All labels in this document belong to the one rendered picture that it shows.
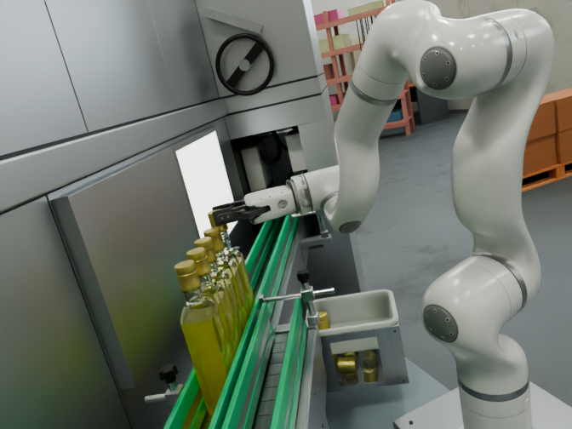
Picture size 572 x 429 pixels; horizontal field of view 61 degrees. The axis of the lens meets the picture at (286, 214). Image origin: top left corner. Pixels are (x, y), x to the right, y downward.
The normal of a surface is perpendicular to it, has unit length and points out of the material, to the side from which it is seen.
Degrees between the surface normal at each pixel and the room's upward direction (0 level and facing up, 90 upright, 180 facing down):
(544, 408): 2
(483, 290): 45
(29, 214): 90
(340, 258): 90
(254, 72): 90
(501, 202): 101
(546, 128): 90
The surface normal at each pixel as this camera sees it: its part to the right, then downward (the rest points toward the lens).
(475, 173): -0.59, 0.36
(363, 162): 0.32, 0.07
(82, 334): 0.97, -0.18
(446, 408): -0.22, -0.93
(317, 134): -0.11, 0.29
